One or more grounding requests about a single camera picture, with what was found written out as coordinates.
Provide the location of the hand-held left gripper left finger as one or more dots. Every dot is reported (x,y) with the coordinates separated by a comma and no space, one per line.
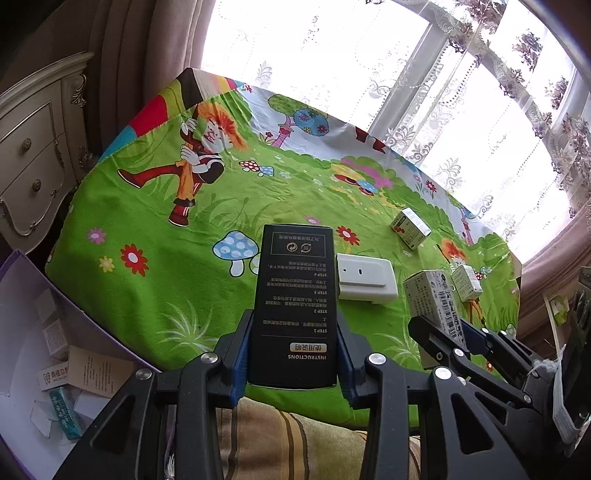
(240,364)

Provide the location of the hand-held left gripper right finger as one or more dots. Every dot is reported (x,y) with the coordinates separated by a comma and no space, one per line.
(346,369)

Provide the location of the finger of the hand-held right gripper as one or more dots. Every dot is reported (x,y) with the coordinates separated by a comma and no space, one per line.
(434,341)
(473,339)

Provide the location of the tall black box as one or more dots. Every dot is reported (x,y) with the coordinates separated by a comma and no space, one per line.
(291,300)

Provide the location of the purple cardboard box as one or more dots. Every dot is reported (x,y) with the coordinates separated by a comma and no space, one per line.
(18,360)

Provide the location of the white green packet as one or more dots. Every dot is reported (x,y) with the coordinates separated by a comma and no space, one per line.
(561,305)

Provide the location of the small white grey carton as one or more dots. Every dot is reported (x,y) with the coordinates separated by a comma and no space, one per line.
(466,284)

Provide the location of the striped brown cushion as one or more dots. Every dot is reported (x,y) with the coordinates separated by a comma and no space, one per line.
(286,443)

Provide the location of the white plug adapter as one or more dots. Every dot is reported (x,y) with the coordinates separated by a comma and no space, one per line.
(364,277)

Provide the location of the beige pink curtain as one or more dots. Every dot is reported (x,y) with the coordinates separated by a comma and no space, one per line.
(138,46)
(554,258)

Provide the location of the small white green box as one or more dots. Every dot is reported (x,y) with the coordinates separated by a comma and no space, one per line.
(410,228)

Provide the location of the green printed blanket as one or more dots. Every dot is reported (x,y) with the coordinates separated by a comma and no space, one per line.
(161,277)

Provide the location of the clear plastic wrapper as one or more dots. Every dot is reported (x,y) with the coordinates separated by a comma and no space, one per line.
(44,417)

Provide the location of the ornate white nightstand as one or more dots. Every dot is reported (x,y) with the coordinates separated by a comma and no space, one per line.
(27,161)

